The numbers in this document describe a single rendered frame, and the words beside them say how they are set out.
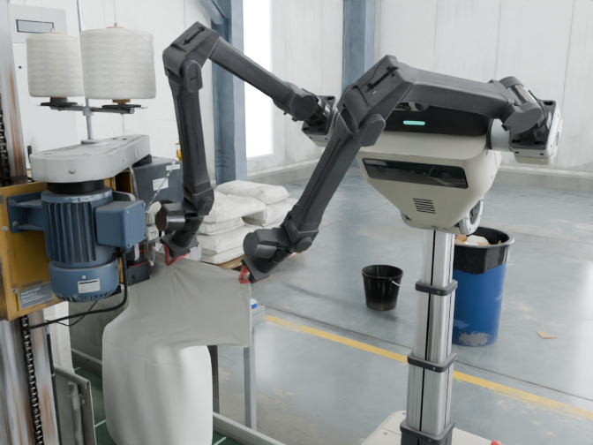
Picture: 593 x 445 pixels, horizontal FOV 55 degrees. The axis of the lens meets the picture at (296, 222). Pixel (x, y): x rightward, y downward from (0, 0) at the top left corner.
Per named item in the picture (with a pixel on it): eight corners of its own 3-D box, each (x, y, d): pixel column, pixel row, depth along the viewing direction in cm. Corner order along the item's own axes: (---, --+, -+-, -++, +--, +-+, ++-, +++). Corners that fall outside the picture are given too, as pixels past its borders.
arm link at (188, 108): (204, 59, 126) (179, 43, 133) (181, 65, 123) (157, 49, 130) (219, 209, 154) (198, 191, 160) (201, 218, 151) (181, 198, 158)
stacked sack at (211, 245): (268, 240, 485) (268, 223, 482) (217, 260, 433) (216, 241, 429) (230, 232, 508) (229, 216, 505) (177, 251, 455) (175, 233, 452)
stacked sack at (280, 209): (308, 213, 530) (308, 197, 527) (262, 228, 477) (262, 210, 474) (271, 207, 555) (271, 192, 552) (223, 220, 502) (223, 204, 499)
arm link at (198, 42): (208, 20, 122) (184, 7, 128) (176, 76, 124) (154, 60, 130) (320, 101, 158) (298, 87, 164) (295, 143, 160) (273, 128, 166)
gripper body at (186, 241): (157, 241, 158) (167, 222, 155) (183, 233, 167) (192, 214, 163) (172, 257, 157) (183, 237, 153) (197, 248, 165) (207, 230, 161)
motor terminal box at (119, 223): (150, 247, 134) (146, 199, 131) (129, 260, 125) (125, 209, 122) (117, 246, 136) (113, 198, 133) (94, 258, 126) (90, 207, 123)
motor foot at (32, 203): (79, 229, 135) (76, 192, 133) (33, 240, 126) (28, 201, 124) (57, 223, 140) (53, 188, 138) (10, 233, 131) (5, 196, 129)
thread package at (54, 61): (99, 98, 152) (93, 32, 148) (49, 100, 141) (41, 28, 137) (66, 97, 160) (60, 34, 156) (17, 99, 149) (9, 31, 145)
